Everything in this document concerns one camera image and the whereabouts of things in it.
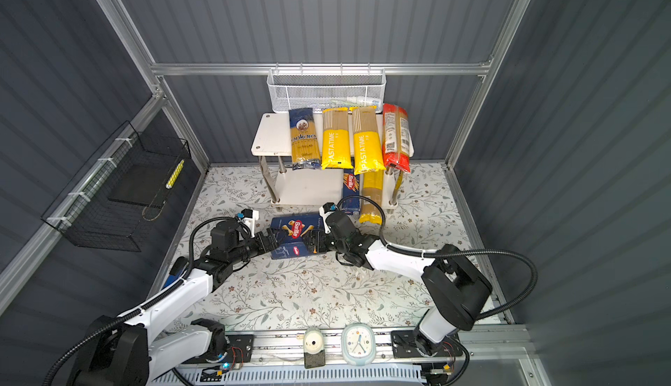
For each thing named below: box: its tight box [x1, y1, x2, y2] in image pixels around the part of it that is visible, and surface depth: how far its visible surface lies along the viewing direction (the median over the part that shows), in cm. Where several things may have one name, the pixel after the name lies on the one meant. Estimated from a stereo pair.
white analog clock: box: [341, 322, 377, 366], surface depth 74 cm
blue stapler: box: [161, 255, 190, 290], surface depth 88 cm
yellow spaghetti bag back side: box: [358, 169, 384, 226], surface depth 101 cm
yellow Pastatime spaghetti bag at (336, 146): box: [321, 107, 354, 170], surface depth 79 cm
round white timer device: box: [303, 328, 326, 369], surface depth 69 cm
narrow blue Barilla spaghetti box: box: [342, 168, 360, 214], surface depth 101 cm
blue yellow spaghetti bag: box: [288, 107, 322, 171], surface depth 78 cm
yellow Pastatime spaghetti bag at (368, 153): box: [352, 106, 387, 176], surface depth 78 cm
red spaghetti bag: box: [381, 103, 415, 173], surface depth 78 cm
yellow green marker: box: [166, 158, 186, 190], surface depth 81 cm
